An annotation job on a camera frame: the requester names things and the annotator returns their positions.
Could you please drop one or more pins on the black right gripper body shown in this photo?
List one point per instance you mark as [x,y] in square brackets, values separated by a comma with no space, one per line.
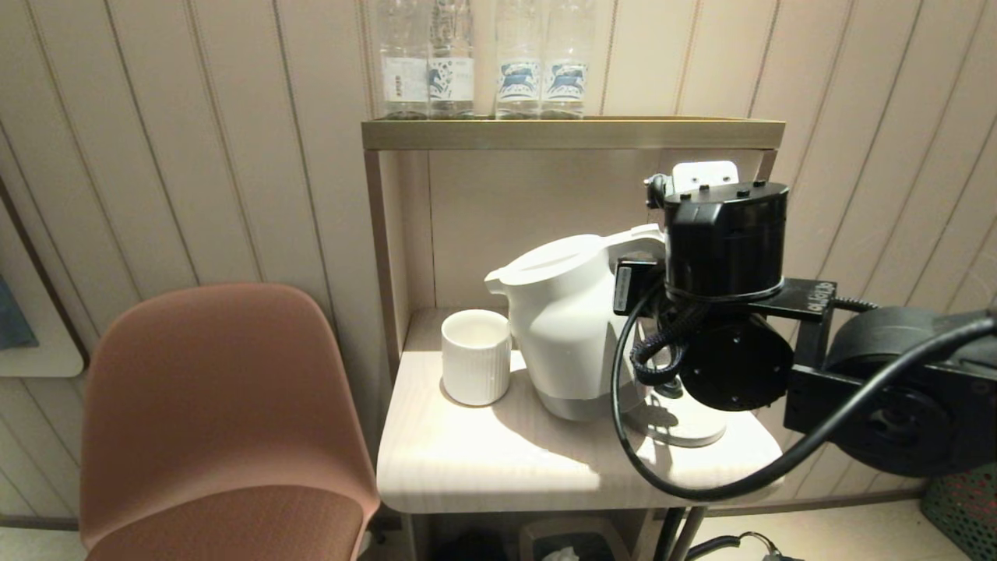
[724,241]

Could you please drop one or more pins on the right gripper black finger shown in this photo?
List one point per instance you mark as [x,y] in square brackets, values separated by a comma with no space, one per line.
[642,288]

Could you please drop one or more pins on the white electric kettle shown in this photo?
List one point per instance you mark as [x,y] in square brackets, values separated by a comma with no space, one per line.
[568,319]

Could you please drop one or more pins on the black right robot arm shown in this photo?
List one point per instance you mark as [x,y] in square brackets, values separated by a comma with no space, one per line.
[880,405]

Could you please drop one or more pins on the white round kettle base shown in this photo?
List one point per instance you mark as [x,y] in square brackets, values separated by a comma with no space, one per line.
[685,428]

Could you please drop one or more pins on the white ribbed ceramic cup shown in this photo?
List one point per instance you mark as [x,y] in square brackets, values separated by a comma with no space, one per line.
[476,366]

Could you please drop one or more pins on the clear bottle blue horse label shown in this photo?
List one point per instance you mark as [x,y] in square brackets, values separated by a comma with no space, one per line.
[565,82]
[519,82]

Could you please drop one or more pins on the beige shelf side table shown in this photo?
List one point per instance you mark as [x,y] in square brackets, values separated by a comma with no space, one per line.
[483,460]

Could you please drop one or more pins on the grey trash bin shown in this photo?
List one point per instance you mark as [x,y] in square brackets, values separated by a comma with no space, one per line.
[530,541]

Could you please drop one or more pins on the white crumpled paper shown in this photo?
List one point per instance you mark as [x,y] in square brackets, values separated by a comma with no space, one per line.
[561,555]

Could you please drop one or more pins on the clear bottle blue patterned label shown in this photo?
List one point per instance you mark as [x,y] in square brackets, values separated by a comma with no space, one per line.
[451,82]

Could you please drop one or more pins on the clear bottle white text label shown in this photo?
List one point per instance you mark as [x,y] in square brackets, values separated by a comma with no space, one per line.
[404,82]

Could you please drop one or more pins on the green mesh basket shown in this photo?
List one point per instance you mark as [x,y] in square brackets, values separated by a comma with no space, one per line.
[966,514]

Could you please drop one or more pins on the pink shell chair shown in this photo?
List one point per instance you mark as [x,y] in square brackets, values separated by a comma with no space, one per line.
[218,405]

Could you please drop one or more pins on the blue cloth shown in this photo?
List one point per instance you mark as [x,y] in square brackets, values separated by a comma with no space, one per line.
[14,319]

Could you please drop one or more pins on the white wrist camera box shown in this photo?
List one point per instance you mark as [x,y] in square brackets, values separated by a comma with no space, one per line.
[705,175]

